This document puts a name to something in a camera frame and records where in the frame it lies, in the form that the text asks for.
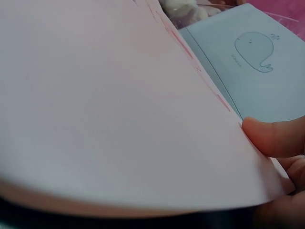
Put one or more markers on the person's right hand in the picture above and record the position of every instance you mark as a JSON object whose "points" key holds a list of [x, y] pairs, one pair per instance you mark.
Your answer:
{"points": [[281, 140]]}

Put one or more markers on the person's right fingers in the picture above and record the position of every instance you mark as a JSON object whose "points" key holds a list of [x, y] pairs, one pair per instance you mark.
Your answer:
{"points": [[296, 171]]}

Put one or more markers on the person's right thumb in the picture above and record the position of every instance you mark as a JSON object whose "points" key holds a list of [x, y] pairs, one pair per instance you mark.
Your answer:
{"points": [[274, 139]]}

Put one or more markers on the white paper with red marks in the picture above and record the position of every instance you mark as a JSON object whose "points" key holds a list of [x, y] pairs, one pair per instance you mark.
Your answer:
{"points": [[124, 107]]}

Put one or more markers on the paper with whale drawing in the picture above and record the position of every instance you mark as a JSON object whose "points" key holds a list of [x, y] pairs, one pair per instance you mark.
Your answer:
{"points": [[281, 95]]}

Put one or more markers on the white fluffy object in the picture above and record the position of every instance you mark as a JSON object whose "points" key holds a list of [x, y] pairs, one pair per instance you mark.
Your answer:
{"points": [[181, 8]]}

